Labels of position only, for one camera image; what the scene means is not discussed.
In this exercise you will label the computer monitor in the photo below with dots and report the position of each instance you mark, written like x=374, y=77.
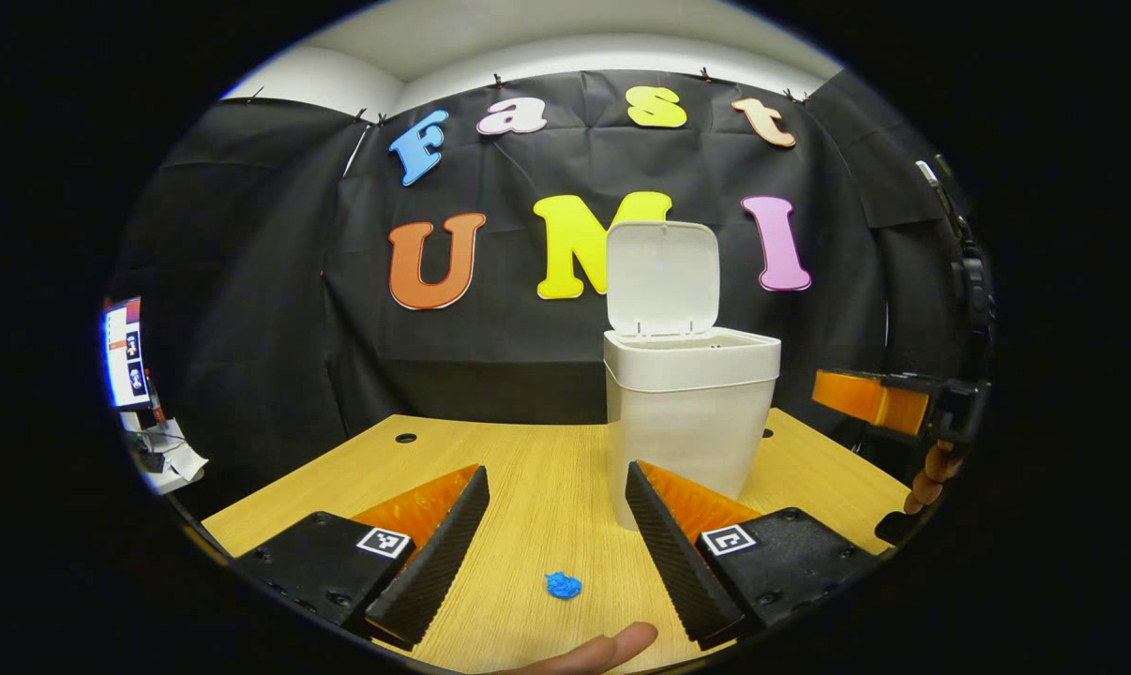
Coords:
x=127, y=356

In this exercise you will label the wooden desktop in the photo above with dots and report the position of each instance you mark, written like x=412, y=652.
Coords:
x=547, y=487

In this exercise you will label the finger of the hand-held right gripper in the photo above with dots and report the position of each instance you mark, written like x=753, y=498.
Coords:
x=866, y=398

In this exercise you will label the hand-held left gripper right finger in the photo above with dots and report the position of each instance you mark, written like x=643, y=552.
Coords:
x=673, y=562

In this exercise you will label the white desktop garbage bin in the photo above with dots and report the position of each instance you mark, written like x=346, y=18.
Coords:
x=687, y=422

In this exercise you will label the blue paper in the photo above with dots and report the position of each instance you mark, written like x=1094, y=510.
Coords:
x=563, y=586

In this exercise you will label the white paper clutter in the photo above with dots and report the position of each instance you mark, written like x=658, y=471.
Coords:
x=176, y=464

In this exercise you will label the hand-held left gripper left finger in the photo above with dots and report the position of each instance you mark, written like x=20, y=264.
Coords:
x=444, y=558

